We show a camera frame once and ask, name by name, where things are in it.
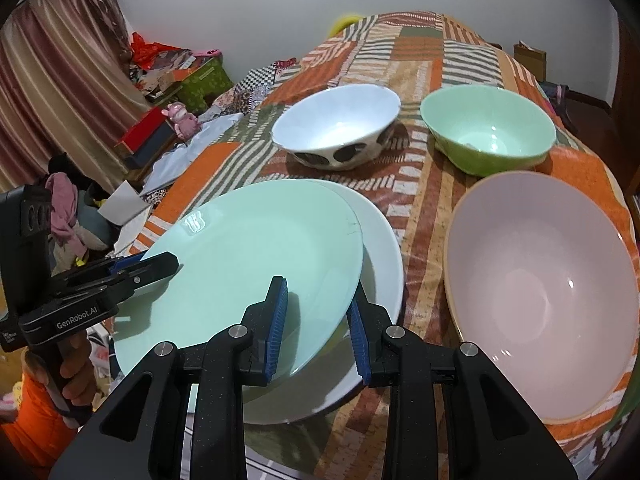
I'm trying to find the brown cardboard box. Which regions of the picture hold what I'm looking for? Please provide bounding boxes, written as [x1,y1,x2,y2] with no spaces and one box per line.
[513,41,547,81]

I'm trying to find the striped brown curtain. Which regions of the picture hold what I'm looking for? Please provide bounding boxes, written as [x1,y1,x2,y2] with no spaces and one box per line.
[1,0,149,191]

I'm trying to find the pink rabbit figurine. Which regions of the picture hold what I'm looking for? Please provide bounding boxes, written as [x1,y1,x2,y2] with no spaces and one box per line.
[162,102,202,142]

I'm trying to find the mint green plate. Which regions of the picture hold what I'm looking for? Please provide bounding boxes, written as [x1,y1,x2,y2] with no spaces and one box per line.
[114,180,364,382]

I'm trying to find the open white notebook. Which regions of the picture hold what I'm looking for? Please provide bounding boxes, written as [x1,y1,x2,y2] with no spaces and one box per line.
[98,181,151,255]

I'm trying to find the red gift box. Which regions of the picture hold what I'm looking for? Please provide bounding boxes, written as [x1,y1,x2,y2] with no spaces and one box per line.
[114,107,165,158]

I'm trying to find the dark blue box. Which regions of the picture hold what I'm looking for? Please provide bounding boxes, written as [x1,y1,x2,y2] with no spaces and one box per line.
[124,122,176,170]

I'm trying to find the pink cloth on plush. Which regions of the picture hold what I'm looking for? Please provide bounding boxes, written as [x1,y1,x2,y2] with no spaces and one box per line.
[46,172,87,258]

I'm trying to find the white bowl black spots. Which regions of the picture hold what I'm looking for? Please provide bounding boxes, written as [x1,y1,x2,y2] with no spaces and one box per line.
[271,84,401,171]

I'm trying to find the pink bowl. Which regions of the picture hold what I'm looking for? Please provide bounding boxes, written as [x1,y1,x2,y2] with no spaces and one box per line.
[444,171,639,424]

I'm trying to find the red plastic bag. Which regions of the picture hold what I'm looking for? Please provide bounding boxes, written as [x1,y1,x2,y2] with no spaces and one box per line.
[130,32,176,70]

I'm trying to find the green bowl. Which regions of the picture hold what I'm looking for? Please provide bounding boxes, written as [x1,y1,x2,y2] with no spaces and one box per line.
[420,84,556,177]

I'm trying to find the green storage box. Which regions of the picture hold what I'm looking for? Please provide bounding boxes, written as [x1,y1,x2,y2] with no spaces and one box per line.
[177,58,233,115]

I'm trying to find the white plate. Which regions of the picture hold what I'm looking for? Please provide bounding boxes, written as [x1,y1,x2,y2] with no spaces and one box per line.
[244,180,405,426]

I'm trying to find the person left hand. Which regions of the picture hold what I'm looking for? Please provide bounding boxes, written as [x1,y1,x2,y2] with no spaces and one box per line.
[22,332,98,406]

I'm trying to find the white cloth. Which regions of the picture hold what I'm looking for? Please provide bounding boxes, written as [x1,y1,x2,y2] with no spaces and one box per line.
[140,114,243,195]

